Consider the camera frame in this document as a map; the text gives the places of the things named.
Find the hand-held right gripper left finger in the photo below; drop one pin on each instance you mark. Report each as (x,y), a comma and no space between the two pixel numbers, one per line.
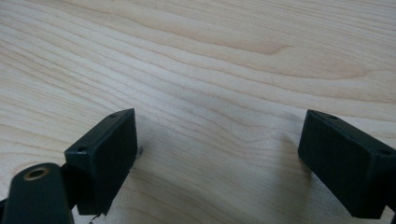
(106,161)

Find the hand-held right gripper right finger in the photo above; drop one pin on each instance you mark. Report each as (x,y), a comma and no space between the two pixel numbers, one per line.
(345,168)

